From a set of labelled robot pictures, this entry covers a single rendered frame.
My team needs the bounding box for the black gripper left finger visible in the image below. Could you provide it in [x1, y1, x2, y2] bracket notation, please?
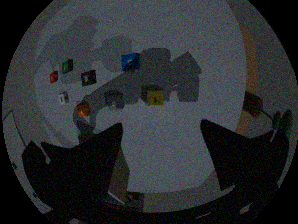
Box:
[41, 123, 124, 200]

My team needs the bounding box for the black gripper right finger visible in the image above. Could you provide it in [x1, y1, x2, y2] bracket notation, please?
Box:
[200, 119, 274, 190]

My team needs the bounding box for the red block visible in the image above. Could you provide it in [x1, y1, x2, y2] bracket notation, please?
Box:
[49, 71, 59, 84]

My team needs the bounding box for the blue block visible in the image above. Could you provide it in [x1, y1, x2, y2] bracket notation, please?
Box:
[121, 53, 140, 71]

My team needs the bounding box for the green block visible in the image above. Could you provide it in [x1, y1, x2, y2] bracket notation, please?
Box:
[61, 59, 73, 75]

